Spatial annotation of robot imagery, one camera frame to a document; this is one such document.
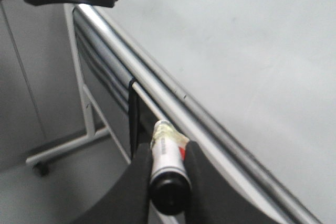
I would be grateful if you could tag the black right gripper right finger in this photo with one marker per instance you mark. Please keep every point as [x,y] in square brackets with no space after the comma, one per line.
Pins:
[213,199]

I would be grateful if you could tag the aluminium whiteboard tray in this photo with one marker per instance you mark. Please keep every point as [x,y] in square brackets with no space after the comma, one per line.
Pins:
[234,162]

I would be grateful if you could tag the white metal stand frame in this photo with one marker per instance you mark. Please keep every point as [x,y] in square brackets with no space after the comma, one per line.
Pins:
[109,98]

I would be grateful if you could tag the white dry-erase marker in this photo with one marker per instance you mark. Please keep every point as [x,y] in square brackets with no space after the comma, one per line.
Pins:
[169,186]

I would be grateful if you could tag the black caster wheel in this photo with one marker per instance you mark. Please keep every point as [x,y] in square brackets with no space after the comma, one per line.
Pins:
[41,169]

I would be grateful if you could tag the red round magnet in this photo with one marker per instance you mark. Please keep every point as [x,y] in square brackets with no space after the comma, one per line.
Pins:
[182,153]

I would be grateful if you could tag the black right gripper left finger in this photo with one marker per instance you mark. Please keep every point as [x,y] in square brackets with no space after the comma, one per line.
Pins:
[128,200]

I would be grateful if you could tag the white whiteboard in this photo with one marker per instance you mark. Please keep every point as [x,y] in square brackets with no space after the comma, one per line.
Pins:
[264,70]

